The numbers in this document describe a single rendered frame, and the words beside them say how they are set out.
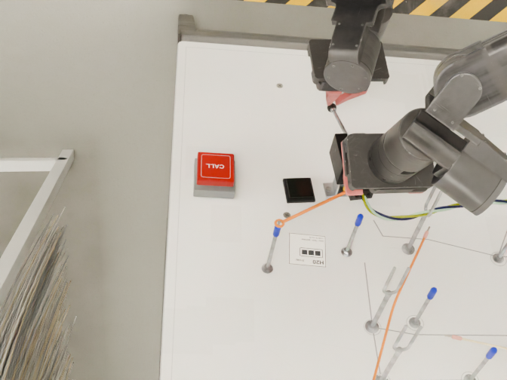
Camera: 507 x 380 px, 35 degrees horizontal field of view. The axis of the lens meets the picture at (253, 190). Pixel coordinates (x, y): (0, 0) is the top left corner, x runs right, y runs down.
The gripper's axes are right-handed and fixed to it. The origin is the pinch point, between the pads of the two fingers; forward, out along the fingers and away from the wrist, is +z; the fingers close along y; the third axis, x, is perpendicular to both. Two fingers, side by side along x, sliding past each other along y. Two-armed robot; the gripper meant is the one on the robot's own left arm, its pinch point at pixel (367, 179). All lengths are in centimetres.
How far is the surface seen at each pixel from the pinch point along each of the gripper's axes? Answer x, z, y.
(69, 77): 56, 112, -42
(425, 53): 26.2, 22.1, 19.8
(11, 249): 2, 57, -50
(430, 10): 68, 94, 55
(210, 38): 29.3, 24.1, -15.5
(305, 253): -8.2, 7.4, -6.9
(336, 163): 3.3, 5.2, -2.4
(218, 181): 2.2, 8.5, -17.8
